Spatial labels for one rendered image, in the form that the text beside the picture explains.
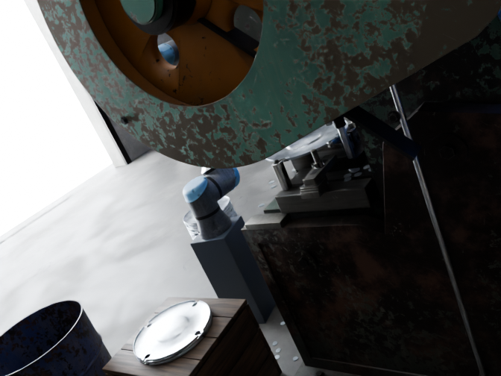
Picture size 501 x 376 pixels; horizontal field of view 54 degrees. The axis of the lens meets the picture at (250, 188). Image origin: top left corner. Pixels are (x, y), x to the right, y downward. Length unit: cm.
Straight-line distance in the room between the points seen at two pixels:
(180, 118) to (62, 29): 39
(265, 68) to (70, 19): 55
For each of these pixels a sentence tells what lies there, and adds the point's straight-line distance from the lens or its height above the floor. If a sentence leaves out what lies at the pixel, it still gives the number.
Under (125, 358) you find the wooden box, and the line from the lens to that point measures 183.
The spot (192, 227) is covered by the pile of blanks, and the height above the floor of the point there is 28.
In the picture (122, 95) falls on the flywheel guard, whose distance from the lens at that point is 129.
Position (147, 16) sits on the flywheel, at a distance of 104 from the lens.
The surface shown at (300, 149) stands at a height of 78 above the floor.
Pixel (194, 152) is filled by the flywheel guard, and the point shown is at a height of 98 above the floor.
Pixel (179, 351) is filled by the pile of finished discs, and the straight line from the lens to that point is 169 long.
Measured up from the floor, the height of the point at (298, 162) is 73.
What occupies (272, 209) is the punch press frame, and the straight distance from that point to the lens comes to 155.
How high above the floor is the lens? 125
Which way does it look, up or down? 19 degrees down
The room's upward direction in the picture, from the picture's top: 24 degrees counter-clockwise
